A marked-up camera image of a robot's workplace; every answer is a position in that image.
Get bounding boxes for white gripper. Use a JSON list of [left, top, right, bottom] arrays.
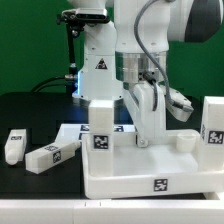
[[123, 82, 166, 148]]

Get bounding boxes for white desk top tray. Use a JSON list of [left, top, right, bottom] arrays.
[[82, 130, 224, 199]]

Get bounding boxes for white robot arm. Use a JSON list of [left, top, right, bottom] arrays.
[[61, 0, 224, 147]]

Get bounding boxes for white L-shaped obstacle fence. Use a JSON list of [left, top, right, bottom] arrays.
[[0, 192, 224, 224]]

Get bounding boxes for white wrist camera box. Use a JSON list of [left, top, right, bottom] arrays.
[[166, 89, 194, 122]]

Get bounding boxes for white marker base plate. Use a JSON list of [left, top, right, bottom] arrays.
[[55, 124, 136, 142]]

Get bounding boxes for black cables at base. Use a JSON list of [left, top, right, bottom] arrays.
[[31, 75, 73, 94]]

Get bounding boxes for black camera on stand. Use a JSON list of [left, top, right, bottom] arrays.
[[56, 8, 110, 92]]

